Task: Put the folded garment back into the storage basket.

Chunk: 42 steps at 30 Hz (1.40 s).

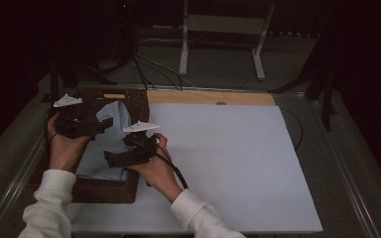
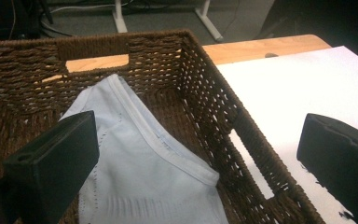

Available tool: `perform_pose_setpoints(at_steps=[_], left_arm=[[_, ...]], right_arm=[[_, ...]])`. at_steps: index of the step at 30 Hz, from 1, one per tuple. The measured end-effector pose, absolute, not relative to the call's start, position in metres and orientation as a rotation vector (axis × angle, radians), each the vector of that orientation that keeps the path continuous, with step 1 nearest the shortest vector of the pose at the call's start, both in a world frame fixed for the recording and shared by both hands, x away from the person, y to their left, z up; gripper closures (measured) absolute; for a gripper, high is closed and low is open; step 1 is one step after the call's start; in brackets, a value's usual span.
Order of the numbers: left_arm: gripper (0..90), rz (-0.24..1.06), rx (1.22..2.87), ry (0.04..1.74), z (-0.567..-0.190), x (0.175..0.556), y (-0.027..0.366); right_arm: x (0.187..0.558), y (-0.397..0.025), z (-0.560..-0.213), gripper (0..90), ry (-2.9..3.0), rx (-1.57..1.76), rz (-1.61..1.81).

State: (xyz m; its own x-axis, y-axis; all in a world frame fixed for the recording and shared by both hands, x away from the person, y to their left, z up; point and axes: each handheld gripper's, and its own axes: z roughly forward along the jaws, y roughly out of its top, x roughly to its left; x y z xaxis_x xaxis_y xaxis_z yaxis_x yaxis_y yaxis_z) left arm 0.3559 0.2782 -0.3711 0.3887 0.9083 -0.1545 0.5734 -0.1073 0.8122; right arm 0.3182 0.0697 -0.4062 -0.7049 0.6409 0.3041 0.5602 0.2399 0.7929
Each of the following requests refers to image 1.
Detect person's left hand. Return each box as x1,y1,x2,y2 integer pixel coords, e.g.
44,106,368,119
47,113,92,174

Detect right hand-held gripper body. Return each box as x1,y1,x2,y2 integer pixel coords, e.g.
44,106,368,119
122,121,161,167

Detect metal frame rail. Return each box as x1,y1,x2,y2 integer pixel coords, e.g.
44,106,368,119
312,97,381,238
0,132,48,238

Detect floor cables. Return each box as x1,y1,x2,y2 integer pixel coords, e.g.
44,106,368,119
132,36,199,92

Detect thin black table cable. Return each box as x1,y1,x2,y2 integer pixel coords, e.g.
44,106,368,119
279,107,305,152

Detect brown woven basket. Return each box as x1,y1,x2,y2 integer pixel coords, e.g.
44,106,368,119
29,87,151,204

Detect white metal stand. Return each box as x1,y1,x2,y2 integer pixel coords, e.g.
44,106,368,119
179,0,276,81

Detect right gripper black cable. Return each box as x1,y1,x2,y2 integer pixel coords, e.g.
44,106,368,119
135,140,190,190

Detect person's right hand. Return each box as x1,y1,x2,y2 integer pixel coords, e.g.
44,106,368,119
125,133,184,203

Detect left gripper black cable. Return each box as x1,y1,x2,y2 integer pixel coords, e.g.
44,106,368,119
44,110,62,148

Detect light blue garment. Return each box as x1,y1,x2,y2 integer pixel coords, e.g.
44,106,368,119
75,100,133,182

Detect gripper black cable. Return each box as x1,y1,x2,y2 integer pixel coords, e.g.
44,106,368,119
44,110,62,148
135,140,190,190

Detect white table mat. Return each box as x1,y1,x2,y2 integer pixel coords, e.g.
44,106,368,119
67,102,324,234

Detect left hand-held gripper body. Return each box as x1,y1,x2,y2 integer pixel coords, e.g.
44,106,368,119
53,93,100,141

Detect black tripod stand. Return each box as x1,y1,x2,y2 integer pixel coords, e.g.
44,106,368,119
41,59,118,119
267,29,339,132

